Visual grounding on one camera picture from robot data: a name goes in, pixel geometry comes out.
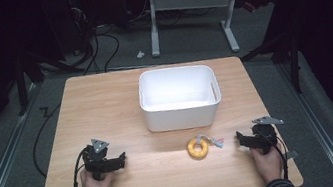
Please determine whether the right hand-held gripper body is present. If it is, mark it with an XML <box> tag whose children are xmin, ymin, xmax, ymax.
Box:
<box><xmin>248</xmin><ymin>113</ymin><xmax>289</xmax><ymax>157</ymax></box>

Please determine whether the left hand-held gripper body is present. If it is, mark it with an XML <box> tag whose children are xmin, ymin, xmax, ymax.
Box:
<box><xmin>79</xmin><ymin>134</ymin><xmax>122</xmax><ymax>183</ymax></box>

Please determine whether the small pastel toy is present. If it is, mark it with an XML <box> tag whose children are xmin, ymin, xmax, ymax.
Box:
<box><xmin>194</xmin><ymin>130</ymin><xmax>227</xmax><ymax>153</ymax></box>

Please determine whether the yellow donut toy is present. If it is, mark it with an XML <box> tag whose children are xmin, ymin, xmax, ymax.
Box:
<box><xmin>185</xmin><ymin>135</ymin><xmax>212</xmax><ymax>163</ymax></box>

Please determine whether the white plastic bin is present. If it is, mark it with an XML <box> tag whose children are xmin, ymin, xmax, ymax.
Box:
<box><xmin>134</xmin><ymin>59</ymin><xmax>227</xmax><ymax>136</ymax></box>

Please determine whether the person's right hand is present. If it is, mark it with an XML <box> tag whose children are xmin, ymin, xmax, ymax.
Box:
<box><xmin>249</xmin><ymin>141</ymin><xmax>287</xmax><ymax>186</ymax></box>

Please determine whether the grey tape strip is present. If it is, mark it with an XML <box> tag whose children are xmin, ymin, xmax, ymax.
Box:
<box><xmin>284</xmin><ymin>149</ymin><xmax>300</xmax><ymax>161</ymax></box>

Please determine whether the black stand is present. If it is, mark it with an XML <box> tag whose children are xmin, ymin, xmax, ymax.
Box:
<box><xmin>9</xmin><ymin>51</ymin><xmax>52</xmax><ymax>117</ymax></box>
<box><xmin>235</xmin><ymin>26</ymin><xmax>309</xmax><ymax>103</ymax></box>

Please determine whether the white paper scrap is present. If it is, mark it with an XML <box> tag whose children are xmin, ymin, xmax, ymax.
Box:
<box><xmin>136</xmin><ymin>49</ymin><xmax>147</xmax><ymax>61</ymax></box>

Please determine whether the small red object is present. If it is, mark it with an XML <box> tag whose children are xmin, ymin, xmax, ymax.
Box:
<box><xmin>242</xmin><ymin>0</ymin><xmax>258</xmax><ymax>14</ymax></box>

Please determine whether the dark computer tower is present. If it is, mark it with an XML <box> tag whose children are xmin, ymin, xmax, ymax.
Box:
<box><xmin>46</xmin><ymin>0</ymin><xmax>96</xmax><ymax>59</ymax></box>

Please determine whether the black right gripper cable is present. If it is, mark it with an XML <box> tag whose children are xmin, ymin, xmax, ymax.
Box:
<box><xmin>261</xmin><ymin>129</ymin><xmax>292</xmax><ymax>184</ymax></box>

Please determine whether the black floor cable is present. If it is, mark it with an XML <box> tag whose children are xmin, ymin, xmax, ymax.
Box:
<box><xmin>24</xmin><ymin>103</ymin><xmax>73</xmax><ymax>180</ymax></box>

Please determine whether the bundle of black cables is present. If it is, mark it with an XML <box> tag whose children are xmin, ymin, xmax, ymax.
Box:
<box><xmin>68</xmin><ymin>0</ymin><xmax>125</xmax><ymax>77</ymax></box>

